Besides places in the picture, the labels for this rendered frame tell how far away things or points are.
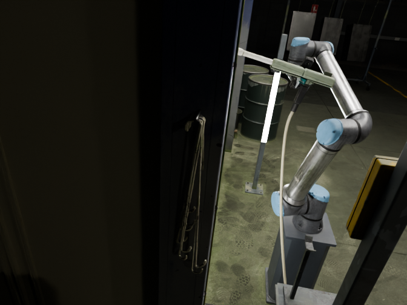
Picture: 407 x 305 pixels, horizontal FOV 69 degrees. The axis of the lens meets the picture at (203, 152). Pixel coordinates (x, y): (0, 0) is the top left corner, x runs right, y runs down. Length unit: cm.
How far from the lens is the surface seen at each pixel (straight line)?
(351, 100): 160
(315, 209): 191
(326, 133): 142
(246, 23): 363
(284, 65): 148
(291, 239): 195
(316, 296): 149
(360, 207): 96
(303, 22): 854
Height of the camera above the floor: 190
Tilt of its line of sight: 28 degrees down
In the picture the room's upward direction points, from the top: 5 degrees clockwise
